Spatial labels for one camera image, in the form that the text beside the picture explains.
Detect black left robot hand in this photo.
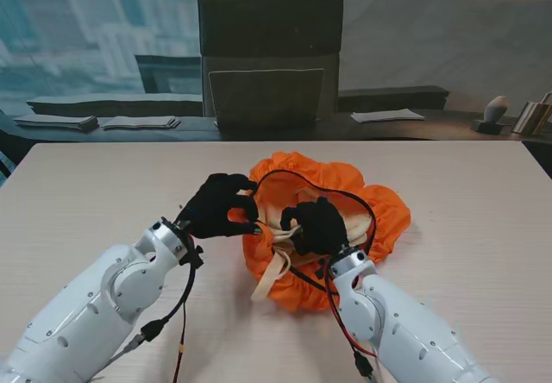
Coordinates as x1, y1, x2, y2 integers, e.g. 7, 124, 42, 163
174, 173, 264, 241

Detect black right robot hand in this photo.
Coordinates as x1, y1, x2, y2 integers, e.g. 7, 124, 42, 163
279, 196, 349, 257

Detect cream fabric backpack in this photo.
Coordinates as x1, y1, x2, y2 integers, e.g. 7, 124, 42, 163
251, 187, 374, 302

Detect orange rain cover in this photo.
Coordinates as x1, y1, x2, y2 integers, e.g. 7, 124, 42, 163
241, 150, 411, 312

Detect thin grey paper stack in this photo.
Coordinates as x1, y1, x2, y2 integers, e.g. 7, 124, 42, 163
102, 116, 181, 131

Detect white paper sheets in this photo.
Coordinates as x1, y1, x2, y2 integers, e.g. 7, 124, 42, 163
350, 109, 427, 124

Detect dark background desk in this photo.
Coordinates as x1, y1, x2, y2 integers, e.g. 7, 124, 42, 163
0, 109, 552, 143

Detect thick grey paper stack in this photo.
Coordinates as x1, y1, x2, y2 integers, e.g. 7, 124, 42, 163
13, 114, 98, 133

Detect dark office chair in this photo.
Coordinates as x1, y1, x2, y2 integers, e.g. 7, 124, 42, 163
197, 0, 345, 139

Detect grey vase on base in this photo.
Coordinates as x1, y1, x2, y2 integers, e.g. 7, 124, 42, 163
472, 95, 513, 135

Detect copper coloured books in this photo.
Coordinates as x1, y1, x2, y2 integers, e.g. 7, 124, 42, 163
511, 92, 552, 136

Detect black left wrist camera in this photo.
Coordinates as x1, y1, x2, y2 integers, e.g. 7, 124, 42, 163
180, 247, 204, 267

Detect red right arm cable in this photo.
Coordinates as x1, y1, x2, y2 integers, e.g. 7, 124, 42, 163
323, 266, 379, 358

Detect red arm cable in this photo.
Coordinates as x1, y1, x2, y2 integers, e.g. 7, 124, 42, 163
172, 300, 189, 383
323, 266, 379, 358

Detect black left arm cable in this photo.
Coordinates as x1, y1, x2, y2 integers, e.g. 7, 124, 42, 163
103, 261, 198, 371

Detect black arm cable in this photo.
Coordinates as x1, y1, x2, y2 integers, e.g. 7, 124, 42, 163
103, 261, 198, 371
353, 348, 376, 380

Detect red left arm cable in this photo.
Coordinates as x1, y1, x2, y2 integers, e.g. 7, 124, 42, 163
172, 300, 189, 383

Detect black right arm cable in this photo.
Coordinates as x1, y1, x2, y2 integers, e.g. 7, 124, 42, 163
353, 348, 376, 380

